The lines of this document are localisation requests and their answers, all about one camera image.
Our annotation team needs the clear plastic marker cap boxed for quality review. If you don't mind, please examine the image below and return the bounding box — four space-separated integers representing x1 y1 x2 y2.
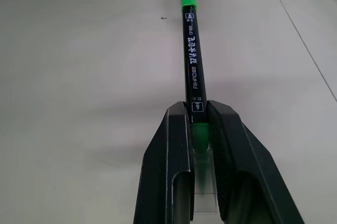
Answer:
190 123 220 213

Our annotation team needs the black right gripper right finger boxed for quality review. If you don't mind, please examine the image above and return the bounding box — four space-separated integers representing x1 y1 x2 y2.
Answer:
206 100 308 224

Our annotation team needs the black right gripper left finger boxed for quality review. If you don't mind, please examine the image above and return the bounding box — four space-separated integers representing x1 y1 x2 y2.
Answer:
133 101 195 224

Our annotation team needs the black marker with white print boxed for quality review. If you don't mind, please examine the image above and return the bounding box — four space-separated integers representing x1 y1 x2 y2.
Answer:
180 5 211 196

